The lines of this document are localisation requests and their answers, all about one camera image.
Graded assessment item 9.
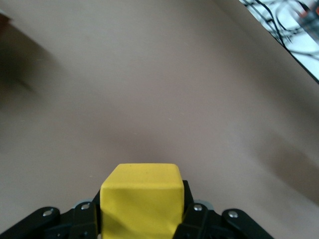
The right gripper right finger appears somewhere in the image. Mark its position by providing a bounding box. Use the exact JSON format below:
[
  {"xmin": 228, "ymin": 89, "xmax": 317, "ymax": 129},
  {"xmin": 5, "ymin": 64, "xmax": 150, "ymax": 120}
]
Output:
[{"xmin": 173, "ymin": 179, "xmax": 275, "ymax": 239}]

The thin black cable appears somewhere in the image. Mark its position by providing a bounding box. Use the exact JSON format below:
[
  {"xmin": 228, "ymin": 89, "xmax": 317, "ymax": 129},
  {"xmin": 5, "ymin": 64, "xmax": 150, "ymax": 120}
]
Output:
[
  {"xmin": 274, "ymin": 4, "xmax": 310, "ymax": 34},
  {"xmin": 251, "ymin": 0, "xmax": 295, "ymax": 45}
]

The yellow cube block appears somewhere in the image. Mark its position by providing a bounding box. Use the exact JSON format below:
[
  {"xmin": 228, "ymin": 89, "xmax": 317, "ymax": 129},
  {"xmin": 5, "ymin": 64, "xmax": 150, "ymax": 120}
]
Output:
[{"xmin": 99, "ymin": 163, "xmax": 186, "ymax": 239}]

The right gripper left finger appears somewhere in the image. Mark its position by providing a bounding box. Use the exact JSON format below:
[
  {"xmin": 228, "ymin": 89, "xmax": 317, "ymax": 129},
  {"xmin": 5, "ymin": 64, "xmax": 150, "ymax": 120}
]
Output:
[{"xmin": 0, "ymin": 188, "xmax": 101, "ymax": 239}]

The brown table cover sheet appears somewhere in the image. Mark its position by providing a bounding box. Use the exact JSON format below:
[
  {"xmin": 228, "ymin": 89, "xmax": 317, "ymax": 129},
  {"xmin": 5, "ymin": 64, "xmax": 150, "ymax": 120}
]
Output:
[{"xmin": 0, "ymin": 0, "xmax": 319, "ymax": 239}]

